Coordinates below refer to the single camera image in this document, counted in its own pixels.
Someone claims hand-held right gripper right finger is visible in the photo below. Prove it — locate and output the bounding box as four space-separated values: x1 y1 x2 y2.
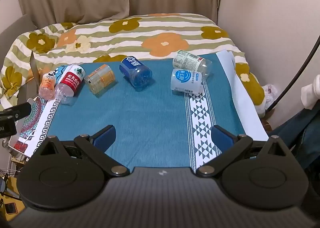
193 125 291 178

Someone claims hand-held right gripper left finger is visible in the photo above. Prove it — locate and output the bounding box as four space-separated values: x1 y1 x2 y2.
32 125 131 177

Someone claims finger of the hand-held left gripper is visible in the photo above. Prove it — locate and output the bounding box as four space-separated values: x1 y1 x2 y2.
0 102 34 120

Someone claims small orange label cup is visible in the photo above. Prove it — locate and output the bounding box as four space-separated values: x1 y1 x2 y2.
38 72 56 100

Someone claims teal patterned cup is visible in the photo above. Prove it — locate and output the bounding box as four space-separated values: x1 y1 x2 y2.
48 66 67 81

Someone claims red label plastic cup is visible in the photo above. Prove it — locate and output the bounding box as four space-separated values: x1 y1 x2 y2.
54 64 86 105

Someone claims yellow orange label cup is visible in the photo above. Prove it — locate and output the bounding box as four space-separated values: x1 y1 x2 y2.
84 64 116 95

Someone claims light blue label cup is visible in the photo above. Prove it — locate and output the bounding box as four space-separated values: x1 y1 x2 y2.
171 68 204 95

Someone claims dark blue label cup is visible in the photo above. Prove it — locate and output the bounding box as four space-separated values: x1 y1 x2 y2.
119 55 153 88

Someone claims white green print cup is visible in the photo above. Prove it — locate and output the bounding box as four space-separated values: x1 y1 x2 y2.
172 50 213 79

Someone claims mandala patterned mat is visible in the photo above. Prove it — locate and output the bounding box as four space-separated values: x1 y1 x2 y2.
8 95 61 158

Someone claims white sheet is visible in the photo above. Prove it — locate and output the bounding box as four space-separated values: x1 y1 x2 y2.
215 48 269 141

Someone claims grey laptop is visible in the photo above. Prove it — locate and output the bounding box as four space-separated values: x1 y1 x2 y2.
17 50 41 102

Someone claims teal tablecloth with white stripe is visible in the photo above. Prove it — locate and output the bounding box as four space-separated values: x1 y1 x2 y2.
46 52 269 169

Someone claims pink white plush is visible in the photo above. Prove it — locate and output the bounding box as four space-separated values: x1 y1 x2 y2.
256 84 278 118

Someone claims blue denim clothing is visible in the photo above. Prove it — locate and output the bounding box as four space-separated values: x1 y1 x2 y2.
269 108 320 170

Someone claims grey sofa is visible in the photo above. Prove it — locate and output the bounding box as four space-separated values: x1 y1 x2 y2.
0 14 36 44

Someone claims white cloth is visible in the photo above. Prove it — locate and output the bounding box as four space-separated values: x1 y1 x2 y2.
301 74 320 110

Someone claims floral striped blanket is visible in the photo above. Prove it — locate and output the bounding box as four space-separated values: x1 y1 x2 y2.
0 13 266 112

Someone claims black curved cable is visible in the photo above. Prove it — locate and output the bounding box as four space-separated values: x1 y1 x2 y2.
266 41 320 114

